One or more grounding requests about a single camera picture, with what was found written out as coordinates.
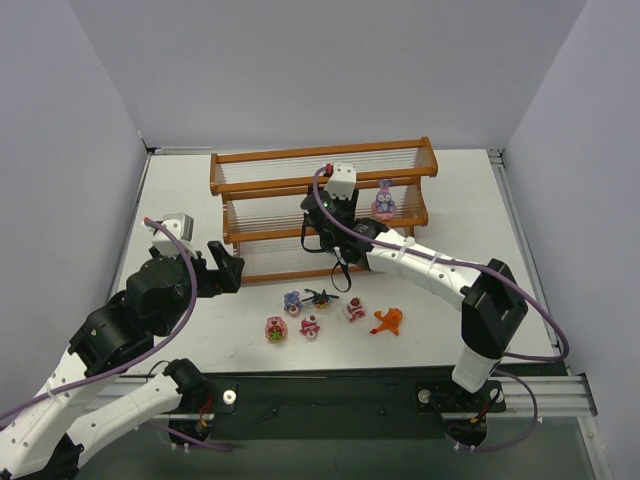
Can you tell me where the purple bunny holding strawberry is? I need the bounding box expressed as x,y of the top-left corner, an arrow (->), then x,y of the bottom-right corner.
284,291 -> 302,317

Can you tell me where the pink bear holding strawberry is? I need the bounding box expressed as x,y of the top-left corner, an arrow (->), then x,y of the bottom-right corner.
264,316 -> 288,343

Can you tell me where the pink bear strawberry cake toy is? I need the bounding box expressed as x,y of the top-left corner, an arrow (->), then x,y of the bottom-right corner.
343,297 -> 366,323

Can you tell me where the pink bear cupcake toy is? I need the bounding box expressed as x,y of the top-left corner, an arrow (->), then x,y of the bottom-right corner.
299,315 -> 320,340

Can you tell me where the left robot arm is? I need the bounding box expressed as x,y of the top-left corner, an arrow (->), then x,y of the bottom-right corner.
1,241 -> 245,479

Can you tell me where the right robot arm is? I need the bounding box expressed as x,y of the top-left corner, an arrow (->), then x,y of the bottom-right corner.
300,191 -> 528,393

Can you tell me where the wooden three-tier shelf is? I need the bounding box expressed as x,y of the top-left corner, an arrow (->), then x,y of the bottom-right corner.
209,137 -> 439,284

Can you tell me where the black winged bird toy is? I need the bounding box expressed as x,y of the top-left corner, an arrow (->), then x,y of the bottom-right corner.
300,288 -> 339,309

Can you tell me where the orange fish toy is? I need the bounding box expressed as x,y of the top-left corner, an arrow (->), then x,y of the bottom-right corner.
370,308 -> 404,336

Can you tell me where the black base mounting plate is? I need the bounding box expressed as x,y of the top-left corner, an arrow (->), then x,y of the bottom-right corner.
144,363 -> 506,442

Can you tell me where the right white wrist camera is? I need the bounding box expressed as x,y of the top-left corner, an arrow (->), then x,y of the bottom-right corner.
324,162 -> 357,200

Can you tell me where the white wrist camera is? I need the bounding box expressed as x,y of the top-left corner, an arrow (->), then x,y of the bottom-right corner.
324,162 -> 357,200
143,213 -> 196,258

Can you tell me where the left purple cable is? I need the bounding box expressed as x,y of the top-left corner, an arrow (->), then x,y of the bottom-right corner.
0,217 -> 199,414

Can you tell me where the purple cable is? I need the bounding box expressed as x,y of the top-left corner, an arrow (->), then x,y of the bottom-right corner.
0,217 -> 199,414
312,166 -> 573,443

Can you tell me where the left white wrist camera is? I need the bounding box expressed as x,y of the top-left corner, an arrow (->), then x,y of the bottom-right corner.
143,213 -> 196,258

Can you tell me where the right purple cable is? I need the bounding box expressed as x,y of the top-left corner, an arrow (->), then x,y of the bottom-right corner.
312,166 -> 573,443

